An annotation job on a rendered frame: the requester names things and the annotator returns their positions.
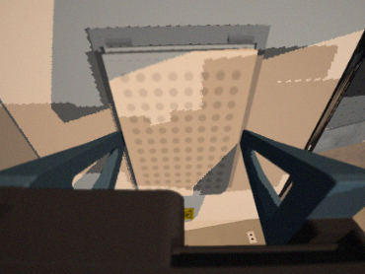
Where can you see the grey perforated base plate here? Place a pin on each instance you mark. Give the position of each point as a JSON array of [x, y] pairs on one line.
[[351, 109]]

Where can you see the beige benchtop instrument with black keypad panel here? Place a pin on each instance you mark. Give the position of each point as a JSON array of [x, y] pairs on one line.
[[55, 92]]

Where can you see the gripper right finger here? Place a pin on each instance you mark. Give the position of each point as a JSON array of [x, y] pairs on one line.
[[322, 187]]

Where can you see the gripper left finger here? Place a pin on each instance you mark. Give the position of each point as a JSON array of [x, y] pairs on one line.
[[57, 171]]

